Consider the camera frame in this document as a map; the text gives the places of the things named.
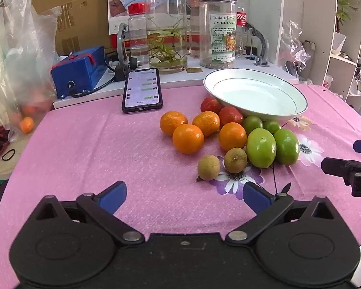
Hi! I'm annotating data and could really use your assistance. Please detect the white shelving unit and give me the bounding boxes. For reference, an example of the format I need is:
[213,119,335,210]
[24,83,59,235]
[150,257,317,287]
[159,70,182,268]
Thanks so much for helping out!
[298,0,361,118]

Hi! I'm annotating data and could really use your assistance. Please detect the clear plastic bag with produce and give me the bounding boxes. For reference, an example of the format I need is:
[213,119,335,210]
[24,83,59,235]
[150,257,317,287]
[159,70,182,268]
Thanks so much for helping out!
[0,0,62,143]

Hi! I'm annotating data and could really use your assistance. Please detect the orange mandarin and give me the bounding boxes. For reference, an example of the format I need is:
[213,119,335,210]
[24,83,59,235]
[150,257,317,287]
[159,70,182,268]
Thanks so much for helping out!
[219,122,248,152]
[192,111,221,137]
[160,111,188,136]
[172,124,205,154]

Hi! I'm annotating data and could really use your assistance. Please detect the red fruit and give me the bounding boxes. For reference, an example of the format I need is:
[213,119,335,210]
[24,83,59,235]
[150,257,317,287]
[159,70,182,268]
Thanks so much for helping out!
[200,97,224,115]
[219,106,244,126]

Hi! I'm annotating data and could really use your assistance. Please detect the large green fruit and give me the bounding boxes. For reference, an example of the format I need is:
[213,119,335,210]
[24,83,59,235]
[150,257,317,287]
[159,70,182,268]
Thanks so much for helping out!
[274,128,300,166]
[246,128,277,169]

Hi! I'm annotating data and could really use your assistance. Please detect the cola bottle red cap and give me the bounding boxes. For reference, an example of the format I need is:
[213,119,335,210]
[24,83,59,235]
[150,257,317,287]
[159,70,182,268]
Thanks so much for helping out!
[231,0,247,56]

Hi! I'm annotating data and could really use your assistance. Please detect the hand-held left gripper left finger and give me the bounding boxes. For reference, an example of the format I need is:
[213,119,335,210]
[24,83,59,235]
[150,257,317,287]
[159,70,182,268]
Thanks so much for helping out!
[33,181,145,245]

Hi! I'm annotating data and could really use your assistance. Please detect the potted green plant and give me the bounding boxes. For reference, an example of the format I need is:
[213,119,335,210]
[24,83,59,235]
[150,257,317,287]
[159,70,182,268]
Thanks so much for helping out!
[331,0,359,55]

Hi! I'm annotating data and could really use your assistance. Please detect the clear plastic jar green label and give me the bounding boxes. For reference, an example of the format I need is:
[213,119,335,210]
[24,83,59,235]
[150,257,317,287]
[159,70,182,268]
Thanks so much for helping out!
[199,0,237,69]

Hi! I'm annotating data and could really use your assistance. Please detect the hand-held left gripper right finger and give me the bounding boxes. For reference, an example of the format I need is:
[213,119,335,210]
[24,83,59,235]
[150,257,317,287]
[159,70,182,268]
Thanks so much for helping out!
[225,182,339,246]

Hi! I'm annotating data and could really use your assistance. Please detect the brown longan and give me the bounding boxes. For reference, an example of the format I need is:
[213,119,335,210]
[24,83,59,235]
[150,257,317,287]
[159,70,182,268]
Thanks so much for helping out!
[224,147,248,174]
[197,155,221,181]

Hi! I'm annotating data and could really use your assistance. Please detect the small clear bottle red cap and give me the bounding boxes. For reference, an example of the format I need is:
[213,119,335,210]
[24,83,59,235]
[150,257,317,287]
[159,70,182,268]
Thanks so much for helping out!
[128,3,149,65]

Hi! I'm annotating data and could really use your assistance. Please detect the small green fruit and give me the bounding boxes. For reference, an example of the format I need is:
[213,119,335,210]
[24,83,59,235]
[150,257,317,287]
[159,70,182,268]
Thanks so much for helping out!
[263,119,282,134]
[243,115,264,134]

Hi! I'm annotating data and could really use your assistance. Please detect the black smartphone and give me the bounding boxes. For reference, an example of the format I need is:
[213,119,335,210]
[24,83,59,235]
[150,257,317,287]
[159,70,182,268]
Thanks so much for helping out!
[122,68,163,114]

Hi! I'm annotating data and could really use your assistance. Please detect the black cable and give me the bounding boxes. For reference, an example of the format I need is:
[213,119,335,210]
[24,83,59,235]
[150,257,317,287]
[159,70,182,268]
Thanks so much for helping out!
[68,66,122,98]

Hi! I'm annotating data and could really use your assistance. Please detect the crumpled clear plastic bag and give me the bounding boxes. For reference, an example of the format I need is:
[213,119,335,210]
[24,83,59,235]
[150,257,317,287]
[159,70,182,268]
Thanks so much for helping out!
[281,20,312,80]

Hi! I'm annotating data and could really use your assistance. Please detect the white porcelain plate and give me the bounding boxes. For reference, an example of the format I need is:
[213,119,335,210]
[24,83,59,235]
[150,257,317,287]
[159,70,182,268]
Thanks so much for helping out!
[203,69,308,121]

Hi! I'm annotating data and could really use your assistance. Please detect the glass vase with water plant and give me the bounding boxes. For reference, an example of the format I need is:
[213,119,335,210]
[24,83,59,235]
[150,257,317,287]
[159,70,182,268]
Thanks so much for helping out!
[146,0,189,74]

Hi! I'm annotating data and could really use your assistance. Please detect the blue plastic box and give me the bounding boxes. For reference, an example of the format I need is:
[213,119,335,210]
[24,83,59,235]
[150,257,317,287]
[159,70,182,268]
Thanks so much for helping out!
[51,46,110,99]

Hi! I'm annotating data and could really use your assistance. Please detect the black power adapter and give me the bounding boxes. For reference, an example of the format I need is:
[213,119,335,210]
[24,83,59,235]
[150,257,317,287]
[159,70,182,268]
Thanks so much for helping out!
[113,63,130,82]

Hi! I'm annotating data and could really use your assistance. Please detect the pink floral tablecloth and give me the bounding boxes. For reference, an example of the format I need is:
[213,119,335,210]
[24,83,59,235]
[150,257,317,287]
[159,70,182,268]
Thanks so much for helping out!
[0,84,361,289]

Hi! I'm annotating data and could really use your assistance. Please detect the cardboard box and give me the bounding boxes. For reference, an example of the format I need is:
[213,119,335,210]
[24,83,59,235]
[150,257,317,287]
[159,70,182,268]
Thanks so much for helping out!
[32,0,115,58]

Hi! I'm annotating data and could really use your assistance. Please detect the mandarin inside plastic bag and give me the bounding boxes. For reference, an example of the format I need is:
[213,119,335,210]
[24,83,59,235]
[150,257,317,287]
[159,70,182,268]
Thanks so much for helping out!
[19,117,35,134]

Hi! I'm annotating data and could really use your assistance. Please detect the grey metal bracket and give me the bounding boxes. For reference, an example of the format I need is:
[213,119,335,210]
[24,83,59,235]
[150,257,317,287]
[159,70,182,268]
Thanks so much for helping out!
[245,22,270,67]
[117,22,130,67]

